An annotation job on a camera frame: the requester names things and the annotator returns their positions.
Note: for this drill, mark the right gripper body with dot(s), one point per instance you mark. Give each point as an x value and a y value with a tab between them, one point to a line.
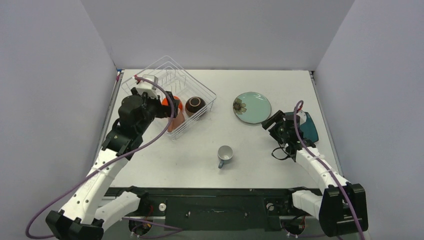
276	124

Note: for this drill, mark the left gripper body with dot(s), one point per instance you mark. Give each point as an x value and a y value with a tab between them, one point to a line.
154	109

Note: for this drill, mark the orange bowl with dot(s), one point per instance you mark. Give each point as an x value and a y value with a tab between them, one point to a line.
164	102

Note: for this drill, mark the black patterned bowl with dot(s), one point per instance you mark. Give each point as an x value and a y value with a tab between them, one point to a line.
193	105

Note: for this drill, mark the pink floral mug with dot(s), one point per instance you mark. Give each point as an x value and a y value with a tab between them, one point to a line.
176	122

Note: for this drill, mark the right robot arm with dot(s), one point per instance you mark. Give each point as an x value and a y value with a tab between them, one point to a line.
341	208

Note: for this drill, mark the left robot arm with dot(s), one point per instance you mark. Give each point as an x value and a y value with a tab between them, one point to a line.
81	218

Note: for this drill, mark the dark teal square plate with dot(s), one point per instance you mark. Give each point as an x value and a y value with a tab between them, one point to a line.
308	129

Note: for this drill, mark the light green floral plate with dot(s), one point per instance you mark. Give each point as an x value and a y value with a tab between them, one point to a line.
252	107

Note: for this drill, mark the white wire dish rack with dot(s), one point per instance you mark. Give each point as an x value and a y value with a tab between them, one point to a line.
174	78

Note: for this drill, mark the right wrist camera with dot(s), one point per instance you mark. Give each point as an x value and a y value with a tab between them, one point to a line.
302	117

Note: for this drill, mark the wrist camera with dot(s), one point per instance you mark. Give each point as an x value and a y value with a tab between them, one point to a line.
145	84
302	117

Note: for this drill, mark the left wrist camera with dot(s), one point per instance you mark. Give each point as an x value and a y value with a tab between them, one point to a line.
145	84

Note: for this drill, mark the white blue-handled cup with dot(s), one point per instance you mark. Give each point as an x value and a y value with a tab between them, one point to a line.
225	153

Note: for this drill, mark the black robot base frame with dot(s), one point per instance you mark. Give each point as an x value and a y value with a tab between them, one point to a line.
217	209

